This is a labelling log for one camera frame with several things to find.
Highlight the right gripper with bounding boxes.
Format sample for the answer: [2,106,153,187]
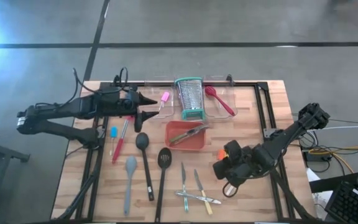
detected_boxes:
[212,139,262,187]

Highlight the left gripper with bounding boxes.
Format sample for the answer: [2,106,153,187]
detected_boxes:
[101,86,160,133]

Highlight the small pink spatula clear handle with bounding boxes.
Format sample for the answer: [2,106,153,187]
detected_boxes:
[157,91,171,113]

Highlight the black plastic spoon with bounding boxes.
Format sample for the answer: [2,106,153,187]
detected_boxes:
[135,132,155,202]

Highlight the small blue spatula clear handle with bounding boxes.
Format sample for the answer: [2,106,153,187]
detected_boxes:
[109,126,119,156]

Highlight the knife pale yellow handle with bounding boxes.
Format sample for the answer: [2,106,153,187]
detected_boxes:
[193,169,213,216]

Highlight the knife green handle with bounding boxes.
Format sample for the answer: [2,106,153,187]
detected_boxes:
[168,126,209,146]

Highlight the metal spatula white handle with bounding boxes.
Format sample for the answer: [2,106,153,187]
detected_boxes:
[170,123,210,146]

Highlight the knife teal patterned handle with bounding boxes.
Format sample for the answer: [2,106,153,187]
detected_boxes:
[180,162,190,214]

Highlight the gray silicone spoon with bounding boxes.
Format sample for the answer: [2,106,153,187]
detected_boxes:
[123,155,138,217]

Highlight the red silicone spoon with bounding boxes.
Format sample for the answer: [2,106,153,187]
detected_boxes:
[204,86,236,117]

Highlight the clear plastic container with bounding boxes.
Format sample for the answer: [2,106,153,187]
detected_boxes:
[203,74,238,119]
[144,80,177,121]

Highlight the steel box grater teal trim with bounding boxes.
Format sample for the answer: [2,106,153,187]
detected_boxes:
[174,77,205,121]

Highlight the silver mounting plate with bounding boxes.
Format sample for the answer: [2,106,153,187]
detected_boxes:
[263,126,277,138]

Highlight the orange plastic bin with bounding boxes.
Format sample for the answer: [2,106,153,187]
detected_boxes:
[164,120,208,152]

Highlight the black slotted spoon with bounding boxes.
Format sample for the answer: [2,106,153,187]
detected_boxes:
[154,147,173,223]

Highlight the black power box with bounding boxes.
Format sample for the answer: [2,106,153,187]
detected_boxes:
[303,151,334,163]

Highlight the white paper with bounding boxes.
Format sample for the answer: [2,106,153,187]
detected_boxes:
[305,167,334,220]

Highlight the black desk bar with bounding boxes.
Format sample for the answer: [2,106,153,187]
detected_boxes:
[308,172,358,194]

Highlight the black laptop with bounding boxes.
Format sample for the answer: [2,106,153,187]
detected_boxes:
[324,135,358,224]

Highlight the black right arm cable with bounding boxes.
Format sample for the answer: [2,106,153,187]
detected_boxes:
[221,182,239,198]

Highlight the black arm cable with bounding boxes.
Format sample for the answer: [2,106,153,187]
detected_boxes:
[221,182,239,198]
[72,67,130,94]

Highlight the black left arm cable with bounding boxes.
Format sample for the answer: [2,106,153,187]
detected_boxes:
[72,67,130,94]

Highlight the yellow cable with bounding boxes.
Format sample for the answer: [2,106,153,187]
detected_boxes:
[308,148,356,174]

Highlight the white cable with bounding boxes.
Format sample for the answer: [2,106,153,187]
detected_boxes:
[318,125,358,131]

